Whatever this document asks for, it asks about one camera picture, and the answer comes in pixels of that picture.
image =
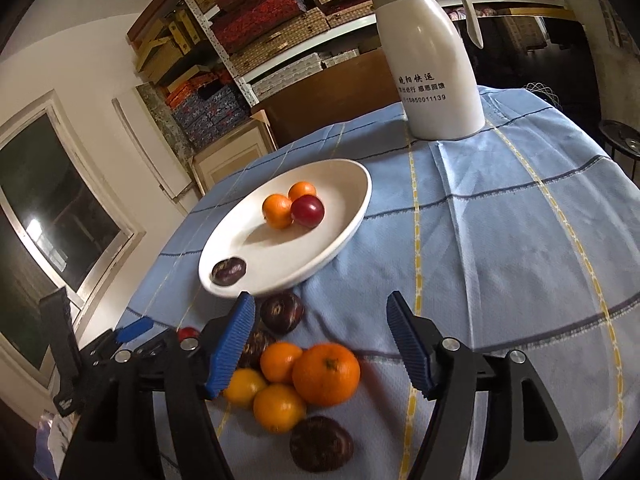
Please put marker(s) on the small red fruit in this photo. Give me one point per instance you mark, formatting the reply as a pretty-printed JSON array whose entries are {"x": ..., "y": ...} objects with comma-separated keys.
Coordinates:
[{"x": 189, "y": 332}]

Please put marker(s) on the small orange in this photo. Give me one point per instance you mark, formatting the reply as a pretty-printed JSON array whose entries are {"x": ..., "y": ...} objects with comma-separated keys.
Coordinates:
[
  {"x": 302, "y": 190},
  {"x": 279, "y": 407},
  {"x": 279, "y": 362},
  {"x": 244, "y": 386},
  {"x": 277, "y": 211}
]

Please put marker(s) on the dark water chestnut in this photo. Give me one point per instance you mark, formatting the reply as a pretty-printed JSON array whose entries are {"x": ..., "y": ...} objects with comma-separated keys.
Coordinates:
[
  {"x": 320, "y": 442},
  {"x": 228, "y": 271},
  {"x": 252, "y": 352},
  {"x": 281, "y": 311}
]

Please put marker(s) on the grey stone slab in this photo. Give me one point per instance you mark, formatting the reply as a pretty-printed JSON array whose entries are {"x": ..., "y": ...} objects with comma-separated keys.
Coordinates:
[{"x": 165, "y": 120}]

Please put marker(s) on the round metal stool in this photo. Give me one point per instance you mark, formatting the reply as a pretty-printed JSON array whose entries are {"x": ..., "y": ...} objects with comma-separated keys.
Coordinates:
[{"x": 620, "y": 135}]

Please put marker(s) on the light wood picture frame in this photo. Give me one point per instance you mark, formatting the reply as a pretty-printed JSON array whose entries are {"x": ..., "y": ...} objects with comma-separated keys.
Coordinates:
[{"x": 230, "y": 157}]

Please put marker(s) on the brown wooden cabinet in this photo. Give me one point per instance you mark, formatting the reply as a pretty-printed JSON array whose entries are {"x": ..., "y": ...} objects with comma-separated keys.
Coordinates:
[{"x": 330, "y": 95}]

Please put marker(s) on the stack of gold boxes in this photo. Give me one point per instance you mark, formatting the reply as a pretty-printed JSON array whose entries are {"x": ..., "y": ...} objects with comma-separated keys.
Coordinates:
[{"x": 165, "y": 45}]

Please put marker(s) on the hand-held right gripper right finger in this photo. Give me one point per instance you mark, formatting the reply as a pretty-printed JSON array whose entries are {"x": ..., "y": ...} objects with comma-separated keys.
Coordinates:
[{"x": 407, "y": 345}]

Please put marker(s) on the blue checked tablecloth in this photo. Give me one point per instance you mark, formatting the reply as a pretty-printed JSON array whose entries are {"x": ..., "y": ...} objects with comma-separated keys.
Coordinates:
[{"x": 475, "y": 240}]

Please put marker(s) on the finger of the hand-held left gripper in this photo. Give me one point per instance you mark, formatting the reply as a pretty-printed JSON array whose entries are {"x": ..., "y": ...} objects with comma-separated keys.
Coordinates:
[
  {"x": 152, "y": 348},
  {"x": 134, "y": 329}
]

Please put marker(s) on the stack of white flat boxes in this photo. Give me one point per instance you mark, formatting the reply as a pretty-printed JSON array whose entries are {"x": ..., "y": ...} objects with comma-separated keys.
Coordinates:
[{"x": 300, "y": 72}]

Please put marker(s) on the stack of red patterned boxes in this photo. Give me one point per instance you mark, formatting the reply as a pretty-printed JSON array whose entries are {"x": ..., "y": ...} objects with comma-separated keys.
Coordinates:
[{"x": 255, "y": 20}]

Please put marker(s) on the red plum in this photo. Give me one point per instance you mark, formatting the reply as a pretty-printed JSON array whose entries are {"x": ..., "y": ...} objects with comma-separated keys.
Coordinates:
[{"x": 307, "y": 211}]

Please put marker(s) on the stack of blue floral boxes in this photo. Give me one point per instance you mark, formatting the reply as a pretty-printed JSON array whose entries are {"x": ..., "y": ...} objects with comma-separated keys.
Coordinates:
[{"x": 210, "y": 115}]

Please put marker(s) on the large tangerine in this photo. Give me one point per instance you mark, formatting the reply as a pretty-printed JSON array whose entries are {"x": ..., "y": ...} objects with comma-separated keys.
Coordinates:
[{"x": 326, "y": 374}]

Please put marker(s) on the white board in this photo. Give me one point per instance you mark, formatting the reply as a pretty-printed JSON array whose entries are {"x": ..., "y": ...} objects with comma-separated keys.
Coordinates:
[{"x": 155, "y": 150}]

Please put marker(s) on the white metal shelf rack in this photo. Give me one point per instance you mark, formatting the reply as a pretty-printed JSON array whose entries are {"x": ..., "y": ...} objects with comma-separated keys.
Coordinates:
[{"x": 220, "y": 55}]

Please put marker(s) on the white thermos jug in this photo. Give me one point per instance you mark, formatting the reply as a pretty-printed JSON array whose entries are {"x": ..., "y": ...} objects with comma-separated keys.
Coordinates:
[{"x": 430, "y": 60}]

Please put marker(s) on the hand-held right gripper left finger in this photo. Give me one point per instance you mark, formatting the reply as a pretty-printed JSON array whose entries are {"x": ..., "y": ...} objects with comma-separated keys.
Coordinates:
[{"x": 232, "y": 345}]

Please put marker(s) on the white oval plate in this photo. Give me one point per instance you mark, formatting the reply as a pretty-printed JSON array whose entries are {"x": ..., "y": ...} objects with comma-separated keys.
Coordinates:
[{"x": 320, "y": 240}]

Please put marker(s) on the white framed window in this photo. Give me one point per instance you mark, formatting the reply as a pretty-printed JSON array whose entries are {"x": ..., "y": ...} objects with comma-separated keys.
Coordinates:
[{"x": 55, "y": 210}]

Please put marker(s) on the stack of woven tan boxes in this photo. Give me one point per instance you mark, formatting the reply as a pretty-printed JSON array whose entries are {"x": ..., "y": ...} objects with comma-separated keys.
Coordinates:
[{"x": 280, "y": 45}]

